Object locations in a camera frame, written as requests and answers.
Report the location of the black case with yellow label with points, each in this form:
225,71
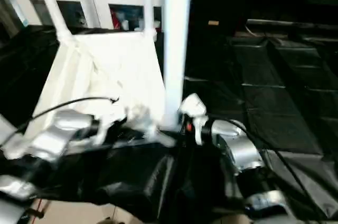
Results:
213,22

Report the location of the long grey metal bar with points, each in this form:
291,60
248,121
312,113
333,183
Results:
277,23

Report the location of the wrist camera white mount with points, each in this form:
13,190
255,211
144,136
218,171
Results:
111,118
194,105

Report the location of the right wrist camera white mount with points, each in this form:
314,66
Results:
194,105

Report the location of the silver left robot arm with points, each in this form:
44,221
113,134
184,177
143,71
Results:
50,139

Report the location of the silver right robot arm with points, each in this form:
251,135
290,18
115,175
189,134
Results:
243,150

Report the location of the black plastic mat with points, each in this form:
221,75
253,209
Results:
264,102

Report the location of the white plastic table top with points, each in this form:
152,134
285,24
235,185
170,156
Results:
118,57

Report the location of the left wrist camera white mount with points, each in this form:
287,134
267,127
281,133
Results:
111,118

